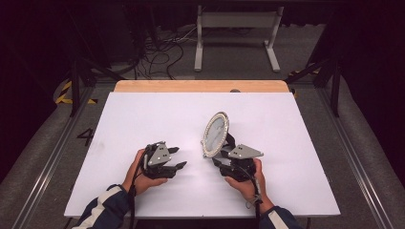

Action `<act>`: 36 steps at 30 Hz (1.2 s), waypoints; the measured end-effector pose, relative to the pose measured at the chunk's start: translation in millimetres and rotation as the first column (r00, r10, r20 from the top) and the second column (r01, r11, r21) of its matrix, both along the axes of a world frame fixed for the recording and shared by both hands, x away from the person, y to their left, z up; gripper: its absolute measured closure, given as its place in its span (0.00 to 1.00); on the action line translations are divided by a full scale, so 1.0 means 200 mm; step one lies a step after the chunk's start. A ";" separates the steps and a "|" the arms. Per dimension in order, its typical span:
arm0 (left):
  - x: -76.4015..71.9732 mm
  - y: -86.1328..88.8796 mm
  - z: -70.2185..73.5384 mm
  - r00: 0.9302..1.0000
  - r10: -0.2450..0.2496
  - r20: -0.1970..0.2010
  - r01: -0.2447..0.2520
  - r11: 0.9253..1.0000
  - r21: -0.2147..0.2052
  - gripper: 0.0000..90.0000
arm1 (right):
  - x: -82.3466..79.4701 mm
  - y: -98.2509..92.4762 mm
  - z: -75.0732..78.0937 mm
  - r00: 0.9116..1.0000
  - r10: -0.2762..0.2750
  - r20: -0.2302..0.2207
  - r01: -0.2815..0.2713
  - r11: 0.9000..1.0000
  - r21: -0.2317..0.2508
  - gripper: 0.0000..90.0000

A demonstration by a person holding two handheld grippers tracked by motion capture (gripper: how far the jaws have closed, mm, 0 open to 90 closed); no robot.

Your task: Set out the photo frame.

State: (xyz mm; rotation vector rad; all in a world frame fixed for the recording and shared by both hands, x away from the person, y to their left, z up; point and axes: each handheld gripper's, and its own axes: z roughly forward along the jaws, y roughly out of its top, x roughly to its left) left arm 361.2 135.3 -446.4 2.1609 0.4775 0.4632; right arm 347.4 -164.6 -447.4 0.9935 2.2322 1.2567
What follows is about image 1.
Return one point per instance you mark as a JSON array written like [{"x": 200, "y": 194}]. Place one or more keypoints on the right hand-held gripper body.
[{"x": 242, "y": 162}]

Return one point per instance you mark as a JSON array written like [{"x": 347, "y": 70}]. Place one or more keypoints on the person's left hand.
[{"x": 140, "y": 178}]

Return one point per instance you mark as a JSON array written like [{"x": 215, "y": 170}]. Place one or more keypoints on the person's right hand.
[{"x": 251, "y": 187}]

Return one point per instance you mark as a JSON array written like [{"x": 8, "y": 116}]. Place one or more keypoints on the wooden table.
[{"x": 178, "y": 86}]

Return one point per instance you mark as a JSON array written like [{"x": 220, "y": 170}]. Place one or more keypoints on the black metal stand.
[
  {"x": 75, "y": 86},
  {"x": 334, "y": 92}
]

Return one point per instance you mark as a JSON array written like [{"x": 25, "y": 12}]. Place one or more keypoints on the white table board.
[{"x": 159, "y": 120}]

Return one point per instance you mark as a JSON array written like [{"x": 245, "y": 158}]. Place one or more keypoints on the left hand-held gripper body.
[{"x": 158, "y": 159}]

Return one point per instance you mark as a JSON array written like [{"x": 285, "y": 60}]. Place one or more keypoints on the white metal stand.
[{"x": 238, "y": 19}]

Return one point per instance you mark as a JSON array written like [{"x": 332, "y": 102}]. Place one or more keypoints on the yellow black floor tape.
[
  {"x": 302, "y": 71},
  {"x": 65, "y": 92}
]

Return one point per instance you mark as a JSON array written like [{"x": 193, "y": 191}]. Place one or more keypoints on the aluminium floor rail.
[
  {"x": 54, "y": 156},
  {"x": 350, "y": 152}
]

